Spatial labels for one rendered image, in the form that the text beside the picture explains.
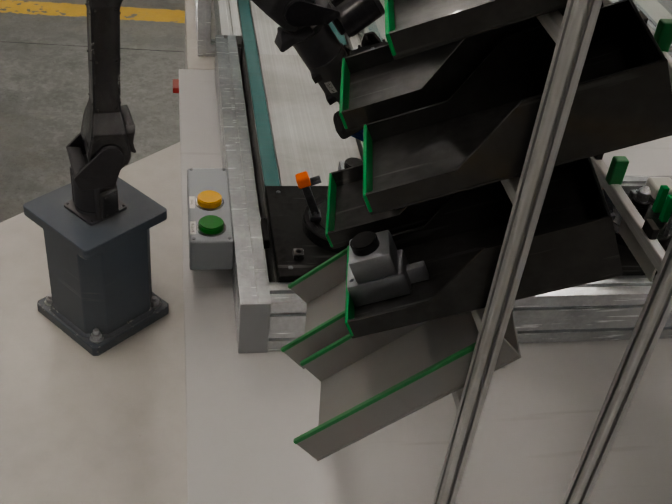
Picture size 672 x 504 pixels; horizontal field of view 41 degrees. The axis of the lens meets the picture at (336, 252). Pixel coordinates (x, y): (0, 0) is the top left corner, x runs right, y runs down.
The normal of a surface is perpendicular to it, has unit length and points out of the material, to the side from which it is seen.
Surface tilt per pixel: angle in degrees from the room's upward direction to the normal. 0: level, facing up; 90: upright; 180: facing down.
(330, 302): 45
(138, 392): 0
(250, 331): 90
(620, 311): 90
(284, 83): 0
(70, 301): 90
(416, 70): 25
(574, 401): 0
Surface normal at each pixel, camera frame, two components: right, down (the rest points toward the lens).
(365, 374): -0.63, -0.62
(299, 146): 0.10, -0.78
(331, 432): -0.03, 0.62
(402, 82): -0.33, -0.75
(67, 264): -0.65, 0.42
